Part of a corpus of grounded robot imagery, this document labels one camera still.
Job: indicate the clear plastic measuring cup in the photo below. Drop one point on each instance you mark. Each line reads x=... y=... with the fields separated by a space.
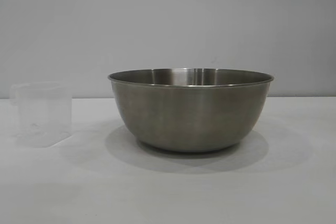
x=43 y=115

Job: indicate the white tablecloth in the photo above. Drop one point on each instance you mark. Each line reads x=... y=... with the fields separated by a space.
x=157 y=187

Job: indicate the stainless steel mixing bowl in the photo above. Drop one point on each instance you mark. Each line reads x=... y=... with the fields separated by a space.
x=189 y=112

